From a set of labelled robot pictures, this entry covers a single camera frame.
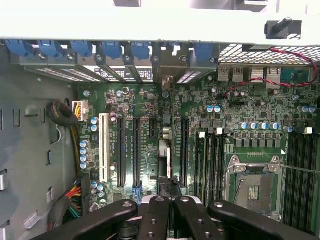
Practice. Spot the thin metal locking lever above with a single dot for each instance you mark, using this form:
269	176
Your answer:
300	168

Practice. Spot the green motherboard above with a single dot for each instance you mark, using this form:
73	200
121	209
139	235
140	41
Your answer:
225	105

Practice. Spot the black open PC case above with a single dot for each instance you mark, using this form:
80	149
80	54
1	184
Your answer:
30	155

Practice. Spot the short black expansion slot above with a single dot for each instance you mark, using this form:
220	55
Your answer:
153	128

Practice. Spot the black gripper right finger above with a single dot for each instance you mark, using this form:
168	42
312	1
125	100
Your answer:
195	220

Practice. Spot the long black expansion slot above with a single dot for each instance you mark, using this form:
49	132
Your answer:
185	152
121	152

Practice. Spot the white power connector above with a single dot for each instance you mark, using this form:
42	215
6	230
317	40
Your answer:
81	110

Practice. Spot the black lock tab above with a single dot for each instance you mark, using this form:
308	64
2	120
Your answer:
282	28

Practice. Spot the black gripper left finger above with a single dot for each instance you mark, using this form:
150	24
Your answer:
155	220

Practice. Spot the white expansion slot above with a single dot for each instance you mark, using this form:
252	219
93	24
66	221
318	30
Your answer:
104	150

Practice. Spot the CPU socket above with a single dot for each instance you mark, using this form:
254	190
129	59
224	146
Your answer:
255	190

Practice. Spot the black expansion slot blue latch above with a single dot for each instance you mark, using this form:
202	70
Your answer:
136	152

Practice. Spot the blue card retention clip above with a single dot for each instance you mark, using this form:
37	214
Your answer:
141	50
81	48
15	48
47	48
111	50
205	51

